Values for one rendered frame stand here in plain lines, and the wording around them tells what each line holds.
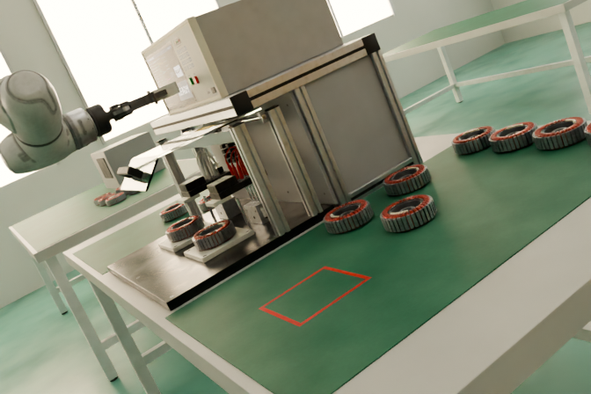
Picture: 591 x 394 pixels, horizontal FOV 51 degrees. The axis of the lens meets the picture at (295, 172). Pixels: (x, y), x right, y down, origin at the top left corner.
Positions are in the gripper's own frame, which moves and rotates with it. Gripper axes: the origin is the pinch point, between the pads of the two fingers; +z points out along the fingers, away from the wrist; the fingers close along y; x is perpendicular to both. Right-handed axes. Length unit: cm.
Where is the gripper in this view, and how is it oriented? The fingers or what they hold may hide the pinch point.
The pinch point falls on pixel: (164, 91)
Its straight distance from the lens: 162.1
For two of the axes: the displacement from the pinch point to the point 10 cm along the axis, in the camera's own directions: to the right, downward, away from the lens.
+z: 7.9, -4.3, 4.3
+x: -3.9, -9.0, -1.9
